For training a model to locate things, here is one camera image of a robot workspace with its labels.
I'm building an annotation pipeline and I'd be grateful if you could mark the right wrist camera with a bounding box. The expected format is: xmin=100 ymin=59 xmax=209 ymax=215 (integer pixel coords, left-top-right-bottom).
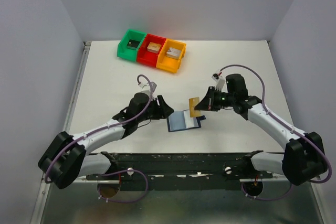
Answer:
xmin=212 ymin=72 xmax=226 ymax=91

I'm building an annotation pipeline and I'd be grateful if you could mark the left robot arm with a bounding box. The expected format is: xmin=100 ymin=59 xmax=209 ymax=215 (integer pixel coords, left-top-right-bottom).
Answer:
xmin=38 ymin=92 xmax=174 ymax=189

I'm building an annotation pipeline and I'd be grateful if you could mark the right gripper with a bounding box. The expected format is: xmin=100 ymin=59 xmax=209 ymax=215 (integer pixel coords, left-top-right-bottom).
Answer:
xmin=195 ymin=86 xmax=236 ymax=112

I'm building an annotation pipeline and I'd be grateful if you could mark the grey block in yellow bin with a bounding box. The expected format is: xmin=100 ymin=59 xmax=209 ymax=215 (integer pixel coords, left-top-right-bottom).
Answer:
xmin=166 ymin=47 xmax=181 ymax=59

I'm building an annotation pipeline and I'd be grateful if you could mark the dark block in green bin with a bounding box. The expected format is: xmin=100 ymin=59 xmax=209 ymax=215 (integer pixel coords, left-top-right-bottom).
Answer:
xmin=127 ymin=39 xmax=140 ymax=50

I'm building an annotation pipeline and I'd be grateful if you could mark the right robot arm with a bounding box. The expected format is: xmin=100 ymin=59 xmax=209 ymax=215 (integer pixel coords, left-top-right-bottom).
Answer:
xmin=195 ymin=73 xmax=328 ymax=186

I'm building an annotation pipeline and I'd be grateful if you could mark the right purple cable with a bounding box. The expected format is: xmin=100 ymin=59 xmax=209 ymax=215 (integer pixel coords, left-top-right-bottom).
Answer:
xmin=216 ymin=63 xmax=332 ymax=200

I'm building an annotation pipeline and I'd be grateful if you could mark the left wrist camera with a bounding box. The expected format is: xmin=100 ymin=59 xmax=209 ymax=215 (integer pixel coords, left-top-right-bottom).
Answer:
xmin=138 ymin=82 xmax=157 ymax=95

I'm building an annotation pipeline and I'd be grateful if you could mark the aluminium rail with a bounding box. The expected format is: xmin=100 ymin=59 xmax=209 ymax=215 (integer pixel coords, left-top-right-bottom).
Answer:
xmin=240 ymin=174 xmax=321 ymax=183

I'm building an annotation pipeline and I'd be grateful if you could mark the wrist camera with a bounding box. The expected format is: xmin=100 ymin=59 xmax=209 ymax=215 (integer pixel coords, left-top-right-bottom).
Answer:
xmin=138 ymin=82 xmax=157 ymax=95
xmin=212 ymin=72 xmax=226 ymax=91

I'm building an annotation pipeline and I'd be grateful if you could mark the green bin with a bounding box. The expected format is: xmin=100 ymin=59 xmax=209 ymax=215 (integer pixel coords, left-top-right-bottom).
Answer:
xmin=117 ymin=29 xmax=147 ymax=62

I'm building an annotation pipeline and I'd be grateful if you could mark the gold credit card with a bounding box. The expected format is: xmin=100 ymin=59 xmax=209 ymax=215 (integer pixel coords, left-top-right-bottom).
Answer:
xmin=188 ymin=97 xmax=202 ymax=118

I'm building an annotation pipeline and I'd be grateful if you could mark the tan block in red bin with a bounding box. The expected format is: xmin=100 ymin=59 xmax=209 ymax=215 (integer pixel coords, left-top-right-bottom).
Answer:
xmin=147 ymin=42 xmax=161 ymax=53

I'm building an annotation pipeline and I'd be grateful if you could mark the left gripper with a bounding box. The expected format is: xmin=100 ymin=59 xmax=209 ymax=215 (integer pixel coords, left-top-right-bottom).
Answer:
xmin=137 ymin=95 xmax=175 ymax=123

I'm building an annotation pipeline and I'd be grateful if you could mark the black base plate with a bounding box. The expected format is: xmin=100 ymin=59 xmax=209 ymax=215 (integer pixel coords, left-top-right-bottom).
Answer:
xmin=86 ymin=153 xmax=272 ymax=191

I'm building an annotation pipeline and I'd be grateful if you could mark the blue card holder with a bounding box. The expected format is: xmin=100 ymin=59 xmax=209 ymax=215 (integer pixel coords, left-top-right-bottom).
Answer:
xmin=167 ymin=110 xmax=206 ymax=132

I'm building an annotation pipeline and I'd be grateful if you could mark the yellow bin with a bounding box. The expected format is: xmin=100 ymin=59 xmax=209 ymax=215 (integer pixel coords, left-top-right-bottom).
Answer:
xmin=156 ymin=39 xmax=186 ymax=73

